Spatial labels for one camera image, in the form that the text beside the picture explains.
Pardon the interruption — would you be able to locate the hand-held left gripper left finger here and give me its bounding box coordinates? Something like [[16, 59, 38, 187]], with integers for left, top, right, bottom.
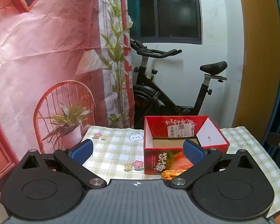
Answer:
[[19, 139, 108, 190]]

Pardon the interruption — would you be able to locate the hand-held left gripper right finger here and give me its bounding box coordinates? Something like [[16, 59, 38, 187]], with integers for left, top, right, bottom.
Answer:
[[168, 139, 257, 190]]

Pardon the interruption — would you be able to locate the red strawberry print cardboard box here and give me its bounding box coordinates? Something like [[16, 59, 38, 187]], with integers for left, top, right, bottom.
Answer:
[[143, 115, 231, 175]]

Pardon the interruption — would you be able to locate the green checked printed tablecloth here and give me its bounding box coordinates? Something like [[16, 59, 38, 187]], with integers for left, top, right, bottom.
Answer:
[[80, 125, 280, 218]]

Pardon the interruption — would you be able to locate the black exercise bike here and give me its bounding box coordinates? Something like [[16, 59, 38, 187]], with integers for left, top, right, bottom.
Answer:
[[129, 38, 228, 129]]

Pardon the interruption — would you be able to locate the pink printed backdrop cloth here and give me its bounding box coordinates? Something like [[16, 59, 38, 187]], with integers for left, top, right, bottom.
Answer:
[[0, 0, 136, 202]]

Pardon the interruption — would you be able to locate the wooden door panel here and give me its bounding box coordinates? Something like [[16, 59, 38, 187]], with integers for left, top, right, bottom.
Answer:
[[232, 0, 280, 143]]

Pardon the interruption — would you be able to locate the dark framed window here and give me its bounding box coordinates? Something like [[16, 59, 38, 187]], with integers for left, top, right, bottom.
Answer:
[[140, 0, 202, 45]]

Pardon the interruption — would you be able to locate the teal window curtain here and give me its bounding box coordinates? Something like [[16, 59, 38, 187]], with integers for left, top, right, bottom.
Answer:
[[127, 0, 143, 39]]

